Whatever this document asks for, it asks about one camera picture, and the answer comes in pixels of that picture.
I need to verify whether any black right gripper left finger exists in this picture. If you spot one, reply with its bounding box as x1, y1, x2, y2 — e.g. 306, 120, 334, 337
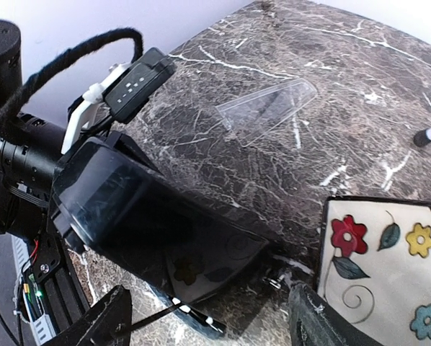
56, 285, 132, 346

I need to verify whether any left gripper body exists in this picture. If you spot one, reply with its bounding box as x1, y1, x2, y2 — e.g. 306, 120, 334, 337
50, 131, 157, 252

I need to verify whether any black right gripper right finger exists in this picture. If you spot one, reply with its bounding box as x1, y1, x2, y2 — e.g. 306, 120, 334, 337
288, 281, 379, 346

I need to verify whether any black metronome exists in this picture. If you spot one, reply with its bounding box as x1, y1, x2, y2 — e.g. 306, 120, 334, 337
49, 136, 270, 340

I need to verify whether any clear plastic metronome cover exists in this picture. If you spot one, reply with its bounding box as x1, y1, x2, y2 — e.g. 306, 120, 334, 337
215, 79, 317, 147

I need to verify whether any white perforated music stand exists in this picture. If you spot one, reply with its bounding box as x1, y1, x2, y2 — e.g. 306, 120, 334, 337
413, 128, 431, 148

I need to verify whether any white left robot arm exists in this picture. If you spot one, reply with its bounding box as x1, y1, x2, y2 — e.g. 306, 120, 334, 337
0, 20, 175, 252

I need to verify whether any floral square ceramic plate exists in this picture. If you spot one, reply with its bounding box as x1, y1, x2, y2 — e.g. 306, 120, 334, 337
315, 196, 431, 345

